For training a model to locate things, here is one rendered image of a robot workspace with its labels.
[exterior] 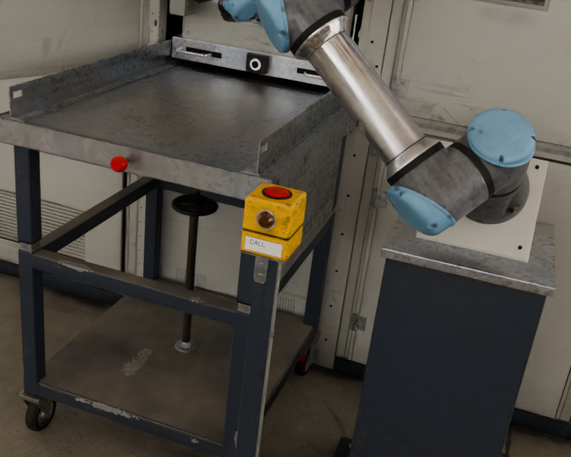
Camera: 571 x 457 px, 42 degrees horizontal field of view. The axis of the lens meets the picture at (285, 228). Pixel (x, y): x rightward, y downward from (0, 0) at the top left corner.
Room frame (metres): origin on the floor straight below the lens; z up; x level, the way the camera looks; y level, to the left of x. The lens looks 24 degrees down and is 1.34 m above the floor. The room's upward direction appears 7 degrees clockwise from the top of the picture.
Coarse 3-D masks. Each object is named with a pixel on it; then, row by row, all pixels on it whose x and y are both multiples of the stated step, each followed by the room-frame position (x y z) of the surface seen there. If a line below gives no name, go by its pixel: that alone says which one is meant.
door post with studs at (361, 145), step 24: (384, 0) 1.96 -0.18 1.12; (384, 24) 1.96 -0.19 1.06; (360, 48) 1.98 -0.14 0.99; (360, 144) 1.97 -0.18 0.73; (360, 168) 1.96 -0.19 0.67; (360, 192) 1.96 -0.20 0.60; (336, 264) 1.97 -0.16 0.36; (336, 288) 1.97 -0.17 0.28; (336, 312) 1.96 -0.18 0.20; (336, 336) 1.96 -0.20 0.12
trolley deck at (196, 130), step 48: (96, 96) 1.73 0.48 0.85; (144, 96) 1.78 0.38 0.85; (192, 96) 1.84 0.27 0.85; (240, 96) 1.89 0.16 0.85; (288, 96) 1.95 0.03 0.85; (48, 144) 1.46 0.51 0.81; (96, 144) 1.43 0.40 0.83; (144, 144) 1.43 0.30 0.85; (192, 144) 1.47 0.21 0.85; (240, 144) 1.50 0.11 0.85; (240, 192) 1.34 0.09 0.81
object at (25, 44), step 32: (0, 0) 1.83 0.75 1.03; (32, 0) 1.90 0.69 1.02; (64, 0) 1.97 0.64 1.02; (96, 0) 2.05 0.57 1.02; (128, 0) 2.13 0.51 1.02; (0, 32) 1.83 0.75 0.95; (32, 32) 1.90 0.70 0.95; (64, 32) 1.97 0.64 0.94; (96, 32) 2.05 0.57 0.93; (128, 32) 2.13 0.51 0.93; (0, 64) 1.83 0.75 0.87; (32, 64) 1.89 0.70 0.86; (64, 64) 1.97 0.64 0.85
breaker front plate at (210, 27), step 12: (204, 12) 2.15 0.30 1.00; (216, 12) 2.14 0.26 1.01; (348, 12) 2.03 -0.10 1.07; (192, 24) 2.16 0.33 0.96; (204, 24) 2.15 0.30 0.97; (216, 24) 2.14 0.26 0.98; (228, 24) 2.13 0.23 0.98; (240, 24) 2.12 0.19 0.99; (252, 24) 2.10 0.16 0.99; (348, 24) 2.03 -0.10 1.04; (192, 36) 2.16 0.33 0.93; (204, 36) 2.15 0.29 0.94; (216, 36) 2.14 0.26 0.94; (228, 36) 2.13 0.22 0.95; (240, 36) 2.12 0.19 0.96; (252, 36) 2.11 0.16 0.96; (264, 36) 2.10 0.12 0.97; (252, 48) 2.11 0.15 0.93; (264, 48) 2.10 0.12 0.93
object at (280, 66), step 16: (176, 48) 2.16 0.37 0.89; (192, 48) 2.15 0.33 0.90; (208, 48) 2.13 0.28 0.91; (224, 48) 2.12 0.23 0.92; (240, 48) 2.11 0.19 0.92; (224, 64) 2.12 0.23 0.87; (240, 64) 2.10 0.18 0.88; (272, 64) 2.08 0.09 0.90; (288, 64) 2.06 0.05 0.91; (304, 64) 2.05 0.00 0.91; (304, 80) 2.05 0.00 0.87; (320, 80) 2.04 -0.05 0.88
